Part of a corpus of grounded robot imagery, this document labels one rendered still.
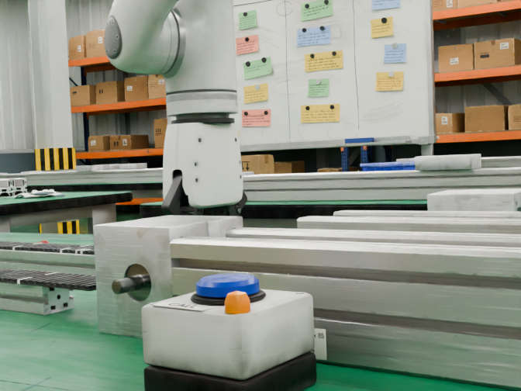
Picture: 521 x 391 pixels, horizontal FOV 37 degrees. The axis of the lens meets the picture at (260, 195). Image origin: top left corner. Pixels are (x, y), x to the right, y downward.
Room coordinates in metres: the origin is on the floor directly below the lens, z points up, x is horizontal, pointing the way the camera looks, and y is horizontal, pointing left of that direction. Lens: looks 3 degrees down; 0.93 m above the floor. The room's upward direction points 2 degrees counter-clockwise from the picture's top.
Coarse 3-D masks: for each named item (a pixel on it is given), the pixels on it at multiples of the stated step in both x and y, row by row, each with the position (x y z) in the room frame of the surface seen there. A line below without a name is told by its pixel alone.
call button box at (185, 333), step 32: (160, 320) 0.47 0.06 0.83; (192, 320) 0.45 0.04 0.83; (224, 320) 0.44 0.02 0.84; (256, 320) 0.44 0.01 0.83; (288, 320) 0.47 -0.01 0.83; (160, 352) 0.47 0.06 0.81; (192, 352) 0.45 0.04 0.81; (224, 352) 0.44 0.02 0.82; (256, 352) 0.44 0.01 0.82; (288, 352) 0.47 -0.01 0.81; (160, 384) 0.47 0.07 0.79; (192, 384) 0.45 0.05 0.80; (224, 384) 0.44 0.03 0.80; (256, 384) 0.44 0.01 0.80; (288, 384) 0.47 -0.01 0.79
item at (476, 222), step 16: (304, 224) 0.77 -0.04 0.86; (320, 224) 0.76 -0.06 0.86; (336, 224) 0.75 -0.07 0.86; (352, 224) 0.74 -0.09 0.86; (368, 224) 0.73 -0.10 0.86; (384, 224) 0.72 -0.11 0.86; (400, 224) 0.71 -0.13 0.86; (416, 224) 0.70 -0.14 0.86; (432, 224) 0.69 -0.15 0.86; (448, 224) 0.68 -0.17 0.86; (464, 224) 0.68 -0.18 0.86; (480, 224) 0.67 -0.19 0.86; (496, 224) 0.66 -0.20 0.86; (512, 224) 0.65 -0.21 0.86
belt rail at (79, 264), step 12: (0, 252) 1.11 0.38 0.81; (12, 252) 1.09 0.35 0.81; (24, 252) 1.08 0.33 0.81; (36, 252) 1.06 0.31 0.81; (48, 252) 1.05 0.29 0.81; (0, 264) 1.11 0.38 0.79; (12, 264) 1.09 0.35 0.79; (24, 264) 1.08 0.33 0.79; (36, 264) 1.07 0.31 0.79; (48, 264) 1.06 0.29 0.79; (60, 264) 1.04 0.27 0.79; (72, 264) 1.03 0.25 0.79; (84, 264) 1.02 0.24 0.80
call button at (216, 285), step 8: (200, 280) 0.48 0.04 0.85; (208, 280) 0.48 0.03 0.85; (216, 280) 0.48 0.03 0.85; (224, 280) 0.48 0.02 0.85; (232, 280) 0.47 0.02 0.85; (240, 280) 0.47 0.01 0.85; (248, 280) 0.48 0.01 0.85; (256, 280) 0.48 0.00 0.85; (200, 288) 0.48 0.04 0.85; (208, 288) 0.47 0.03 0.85; (216, 288) 0.47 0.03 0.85; (224, 288) 0.47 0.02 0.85; (232, 288) 0.47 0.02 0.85; (240, 288) 0.47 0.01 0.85; (248, 288) 0.47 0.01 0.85; (256, 288) 0.48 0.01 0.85; (208, 296) 0.47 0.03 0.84; (216, 296) 0.47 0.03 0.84; (224, 296) 0.47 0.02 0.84
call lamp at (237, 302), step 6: (228, 294) 0.44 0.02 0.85; (234, 294) 0.44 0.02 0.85; (240, 294) 0.44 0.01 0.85; (246, 294) 0.44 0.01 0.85; (228, 300) 0.44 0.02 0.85; (234, 300) 0.44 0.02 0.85; (240, 300) 0.44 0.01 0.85; (246, 300) 0.44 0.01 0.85; (228, 306) 0.44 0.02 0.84; (234, 306) 0.44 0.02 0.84; (240, 306) 0.44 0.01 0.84; (246, 306) 0.44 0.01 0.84; (228, 312) 0.44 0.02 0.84; (234, 312) 0.44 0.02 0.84; (240, 312) 0.44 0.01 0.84; (246, 312) 0.44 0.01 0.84
